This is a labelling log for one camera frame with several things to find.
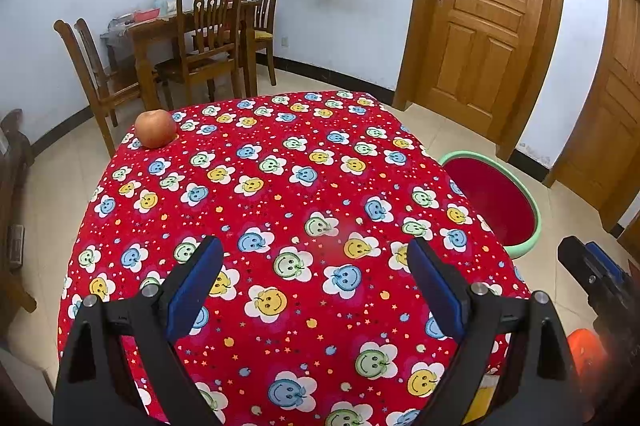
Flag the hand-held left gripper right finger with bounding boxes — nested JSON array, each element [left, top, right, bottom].
[[406, 239, 583, 426]]

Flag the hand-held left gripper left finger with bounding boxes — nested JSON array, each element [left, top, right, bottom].
[[52, 236, 224, 426]]

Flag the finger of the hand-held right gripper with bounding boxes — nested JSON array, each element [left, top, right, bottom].
[[557, 235, 608, 307], [585, 242, 628, 292]]

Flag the green basin with red inside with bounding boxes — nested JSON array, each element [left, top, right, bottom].
[[440, 150, 542, 261]]

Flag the red smiley flower tablecloth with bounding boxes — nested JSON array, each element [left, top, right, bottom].
[[56, 90, 533, 426]]

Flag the wooden side door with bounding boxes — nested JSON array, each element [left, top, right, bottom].
[[542, 0, 640, 237]]

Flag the red apple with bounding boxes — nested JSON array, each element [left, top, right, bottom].
[[134, 109, 178, 150]]

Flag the dark wooden bench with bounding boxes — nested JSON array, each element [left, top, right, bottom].
[[0, 109, 38, 342]]

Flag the wooden chair with armrests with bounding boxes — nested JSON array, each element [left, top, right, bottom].
[[54, 17, 145, 157]]

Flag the tall wooden slat-back chair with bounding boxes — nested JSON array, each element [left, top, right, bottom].
[[155, 0, 252, 104]]

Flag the grey cloth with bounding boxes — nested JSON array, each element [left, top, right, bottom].
[[100, 26, 133, 72]]

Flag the wooden dining table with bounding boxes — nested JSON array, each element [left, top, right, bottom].
[[100, 1, 262, 112]]

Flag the wooden panel door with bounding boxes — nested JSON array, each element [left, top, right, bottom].
[[392, 0, 568, 159]]

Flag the wooden chair with yellow cushion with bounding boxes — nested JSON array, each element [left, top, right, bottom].
[[240, 0, 285, 97]]

